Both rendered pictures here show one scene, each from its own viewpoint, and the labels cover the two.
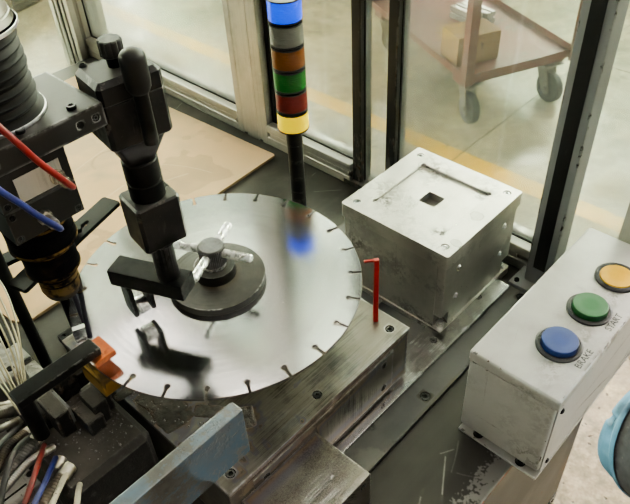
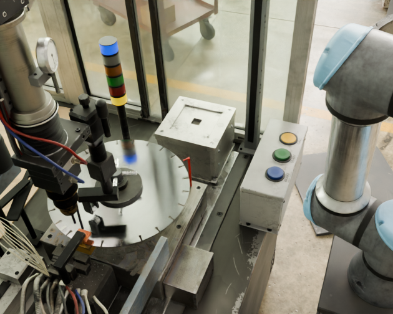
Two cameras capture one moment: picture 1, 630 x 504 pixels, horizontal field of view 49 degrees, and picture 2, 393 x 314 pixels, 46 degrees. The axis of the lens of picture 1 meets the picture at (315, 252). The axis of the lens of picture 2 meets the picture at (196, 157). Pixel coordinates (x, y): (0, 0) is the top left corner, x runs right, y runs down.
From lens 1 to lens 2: 38 cm
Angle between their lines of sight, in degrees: 16
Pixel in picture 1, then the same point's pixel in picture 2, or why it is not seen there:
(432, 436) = (229, 230)
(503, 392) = (257, 200)
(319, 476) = (192, 261)
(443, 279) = (214, 158)
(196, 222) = not seen: hidden behind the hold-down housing
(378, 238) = (177, 146)
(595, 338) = (288, 167)
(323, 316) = (176, 190)
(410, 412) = (216, 223)
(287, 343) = (166, 206)
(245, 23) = (64, 46)
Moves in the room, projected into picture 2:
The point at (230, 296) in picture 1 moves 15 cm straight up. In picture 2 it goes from (130, 192) to (120, 145)
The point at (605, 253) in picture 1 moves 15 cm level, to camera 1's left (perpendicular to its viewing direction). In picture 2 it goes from (280, 128) to (232, 145)
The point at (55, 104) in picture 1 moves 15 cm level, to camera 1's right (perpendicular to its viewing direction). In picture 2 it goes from (68, 130) to (151, 105)
